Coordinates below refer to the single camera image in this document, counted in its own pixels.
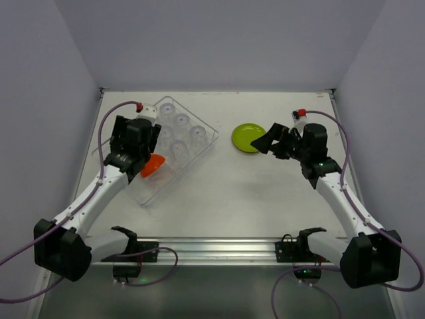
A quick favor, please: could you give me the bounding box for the green round plate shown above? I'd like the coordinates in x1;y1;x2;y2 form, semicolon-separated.
231;123;266;154

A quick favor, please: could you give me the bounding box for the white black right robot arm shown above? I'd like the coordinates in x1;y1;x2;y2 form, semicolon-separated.
251;123;401;288

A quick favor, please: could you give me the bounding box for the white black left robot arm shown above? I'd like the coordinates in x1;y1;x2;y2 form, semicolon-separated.
33;114;161;282

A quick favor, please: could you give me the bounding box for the clear dish rack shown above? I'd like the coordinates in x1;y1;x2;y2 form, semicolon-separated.
91;96;220;207

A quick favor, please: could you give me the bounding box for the orange plastic bowl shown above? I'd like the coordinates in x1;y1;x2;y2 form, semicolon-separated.
139;154;165;178

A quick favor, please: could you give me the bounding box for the clear glass cup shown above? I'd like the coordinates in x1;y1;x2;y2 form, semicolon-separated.
173;113;191;138
158;102;176;125
169;140;191;167
158;125;175;149
189;126;208;154

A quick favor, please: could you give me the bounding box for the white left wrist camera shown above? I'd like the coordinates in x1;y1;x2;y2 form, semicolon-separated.
136;104;157;123

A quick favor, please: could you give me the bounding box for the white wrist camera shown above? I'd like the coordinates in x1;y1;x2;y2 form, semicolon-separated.
136;104;157;123
292;109;308;133

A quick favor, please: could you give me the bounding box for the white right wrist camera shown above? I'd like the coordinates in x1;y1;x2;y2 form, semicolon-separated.
292;109;308;133

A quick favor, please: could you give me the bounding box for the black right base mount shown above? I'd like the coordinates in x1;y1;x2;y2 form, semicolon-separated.
274;227;327;284

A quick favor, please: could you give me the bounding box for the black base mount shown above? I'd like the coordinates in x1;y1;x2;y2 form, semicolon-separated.
274;227;327;284
99;225;160;278

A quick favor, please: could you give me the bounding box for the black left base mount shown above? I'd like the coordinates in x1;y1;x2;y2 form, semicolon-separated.
99;225;160;278

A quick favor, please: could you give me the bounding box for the aluminium front rail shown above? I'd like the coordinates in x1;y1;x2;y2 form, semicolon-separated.
82;231;348;266

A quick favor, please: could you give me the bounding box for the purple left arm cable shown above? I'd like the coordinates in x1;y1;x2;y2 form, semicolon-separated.
0;100;143;303

